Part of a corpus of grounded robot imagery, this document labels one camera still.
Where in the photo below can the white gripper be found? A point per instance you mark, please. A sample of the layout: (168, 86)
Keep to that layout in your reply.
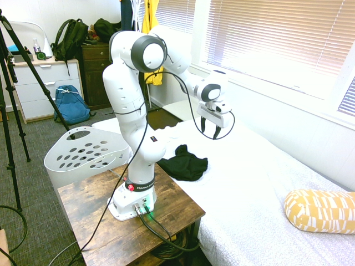
(212, 116)

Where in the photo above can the black clothing garment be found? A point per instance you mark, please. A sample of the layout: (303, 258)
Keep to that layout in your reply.
(185, 166)

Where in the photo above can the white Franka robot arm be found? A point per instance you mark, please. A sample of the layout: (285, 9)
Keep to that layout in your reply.
(127, 91)

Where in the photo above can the white perforated laundry basket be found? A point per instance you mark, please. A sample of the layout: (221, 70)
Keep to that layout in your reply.
(83, 155)

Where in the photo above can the black bag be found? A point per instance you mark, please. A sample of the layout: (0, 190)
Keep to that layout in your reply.
(105, 29)

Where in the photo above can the white bed mattress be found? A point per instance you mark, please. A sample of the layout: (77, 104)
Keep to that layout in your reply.
(249, 180)

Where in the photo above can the large window blind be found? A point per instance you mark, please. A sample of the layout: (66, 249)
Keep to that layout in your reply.
(277, 36)

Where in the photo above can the small window blind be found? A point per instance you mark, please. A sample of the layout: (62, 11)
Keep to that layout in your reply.
(174, 14)

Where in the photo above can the yellow jacket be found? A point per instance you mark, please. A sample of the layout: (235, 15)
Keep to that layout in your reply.
(149, 16)

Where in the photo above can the dark wooden dresser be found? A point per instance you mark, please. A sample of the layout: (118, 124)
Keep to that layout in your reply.
(93, 72)

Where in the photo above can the yellow white patterned pillow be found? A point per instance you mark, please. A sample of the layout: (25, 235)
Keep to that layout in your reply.
(321, 210)

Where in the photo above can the dark hanging garment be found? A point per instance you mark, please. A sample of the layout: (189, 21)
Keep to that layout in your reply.
(127, 15)

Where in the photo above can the blue backpack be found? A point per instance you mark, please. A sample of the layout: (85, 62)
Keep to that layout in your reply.
(70, 105)

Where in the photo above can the narrow purple-tinted window blind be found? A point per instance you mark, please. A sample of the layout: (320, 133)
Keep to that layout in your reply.
(348, 97)

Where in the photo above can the brown stuffed toy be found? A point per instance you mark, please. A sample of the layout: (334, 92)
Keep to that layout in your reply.
(91, 34)

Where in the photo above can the rustic wooden side table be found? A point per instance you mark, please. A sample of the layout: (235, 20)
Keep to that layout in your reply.
(91, 230)

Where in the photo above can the dark green backpack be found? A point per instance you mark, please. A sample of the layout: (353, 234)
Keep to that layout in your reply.
(69, 38)

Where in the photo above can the white drawer dresser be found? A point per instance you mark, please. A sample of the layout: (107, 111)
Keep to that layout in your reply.
(33, 91)

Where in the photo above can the green round container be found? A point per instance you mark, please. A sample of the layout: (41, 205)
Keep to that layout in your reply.
(40, 56)

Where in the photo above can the white curved desk lamp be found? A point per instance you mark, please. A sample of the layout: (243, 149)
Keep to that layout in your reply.
(45, 41)

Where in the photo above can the clear spray bottle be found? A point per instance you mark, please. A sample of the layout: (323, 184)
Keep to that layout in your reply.
(36, 45)

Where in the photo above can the grey storage box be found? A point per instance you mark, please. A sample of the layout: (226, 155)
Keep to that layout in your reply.
(22, 58)

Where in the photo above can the brown cardboard piece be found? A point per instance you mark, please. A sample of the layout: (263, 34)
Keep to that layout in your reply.
(3, 243)

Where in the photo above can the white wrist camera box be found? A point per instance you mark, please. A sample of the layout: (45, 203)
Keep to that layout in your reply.
(221, 108)

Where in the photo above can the black camera tripod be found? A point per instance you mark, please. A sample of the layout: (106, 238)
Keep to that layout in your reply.
(11, 116)

